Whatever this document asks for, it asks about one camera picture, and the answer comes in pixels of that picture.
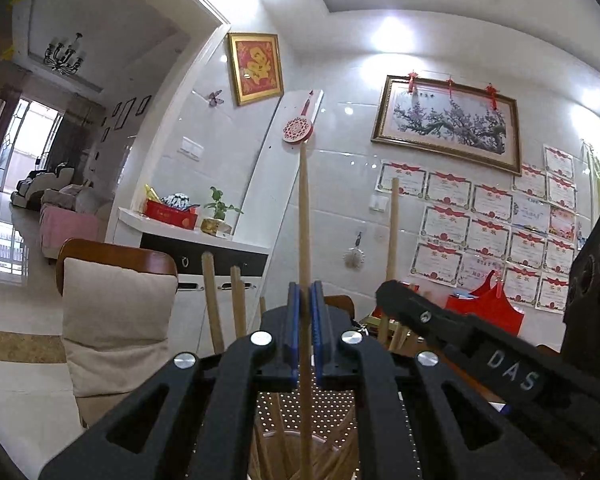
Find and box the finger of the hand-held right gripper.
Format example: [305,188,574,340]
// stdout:
[375,279,582,412]

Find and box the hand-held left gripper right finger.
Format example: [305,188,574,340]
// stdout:
[310,280,566,480]

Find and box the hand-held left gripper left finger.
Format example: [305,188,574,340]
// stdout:
[39,281,301,480]

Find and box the pink paper cup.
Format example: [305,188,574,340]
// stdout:
[249,430,362,480]

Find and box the red gift bag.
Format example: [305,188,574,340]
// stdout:
[445,270,526,339]

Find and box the brown wooden chair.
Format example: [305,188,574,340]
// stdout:
[324,294,356,320]

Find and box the brown polka dot tablecloth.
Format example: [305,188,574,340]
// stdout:
[254,391,422,480]

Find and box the hanging white brush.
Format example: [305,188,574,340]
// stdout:
[342,232,366,272]

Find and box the white sideboard with black band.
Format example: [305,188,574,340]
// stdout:
[117,207,271,361]

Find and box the potted green plant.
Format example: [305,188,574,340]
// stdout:
[200,186,245,239]

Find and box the red gift box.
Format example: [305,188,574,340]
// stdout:
[143,185,201,231]

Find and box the beige chair cushion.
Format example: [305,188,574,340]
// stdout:
[61,256,179,414]

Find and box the round red hanging ornament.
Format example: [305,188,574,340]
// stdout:
[281,90,315,145]

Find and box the plum blossom framed painting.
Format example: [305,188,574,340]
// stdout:
[370,74,524,176]

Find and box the sofa with pink cover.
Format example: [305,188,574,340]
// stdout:
[39,184,114,264]

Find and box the red calligraphy framed picture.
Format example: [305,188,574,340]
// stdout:
[227,32,285,107]

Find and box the grey massage chair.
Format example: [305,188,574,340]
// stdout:
[10,166,76,206]

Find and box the glass balcony door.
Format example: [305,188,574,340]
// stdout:
[0,98,64,192]

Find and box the black chandelier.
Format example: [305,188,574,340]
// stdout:
[42,33,86,74]

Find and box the wall of framed certificates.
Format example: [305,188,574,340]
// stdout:
[374,144,579,317]

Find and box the tall white wall panel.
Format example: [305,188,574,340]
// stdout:
[239,88,326,311]

